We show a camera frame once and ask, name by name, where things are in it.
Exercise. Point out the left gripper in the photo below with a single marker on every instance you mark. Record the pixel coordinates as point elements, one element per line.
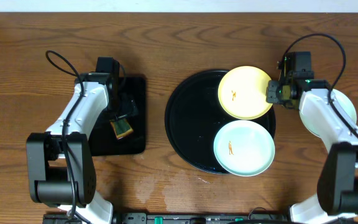
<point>127,108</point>

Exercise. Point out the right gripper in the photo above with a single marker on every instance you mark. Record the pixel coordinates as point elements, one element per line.
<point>271,98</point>

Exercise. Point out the yellow green scrub sponge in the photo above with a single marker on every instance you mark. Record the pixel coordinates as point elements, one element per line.
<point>121,128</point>

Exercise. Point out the yellow plate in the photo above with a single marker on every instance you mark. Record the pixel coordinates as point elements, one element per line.
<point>242,92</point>

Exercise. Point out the mint plate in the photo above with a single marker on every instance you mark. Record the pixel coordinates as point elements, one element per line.
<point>344,102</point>
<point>244,148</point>

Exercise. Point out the mint plate front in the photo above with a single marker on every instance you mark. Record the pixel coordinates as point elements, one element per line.
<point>244,148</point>

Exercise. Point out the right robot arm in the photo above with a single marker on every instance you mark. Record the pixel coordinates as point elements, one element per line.
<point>337,191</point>

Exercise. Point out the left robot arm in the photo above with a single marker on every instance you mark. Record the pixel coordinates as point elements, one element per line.
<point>59,161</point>

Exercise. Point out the black rectangular tray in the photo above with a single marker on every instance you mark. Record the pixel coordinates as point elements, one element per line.
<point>103,141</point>

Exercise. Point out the black round tray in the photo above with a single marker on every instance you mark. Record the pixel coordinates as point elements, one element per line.
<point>193,117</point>

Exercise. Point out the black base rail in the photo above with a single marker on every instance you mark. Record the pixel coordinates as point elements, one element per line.
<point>143,218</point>

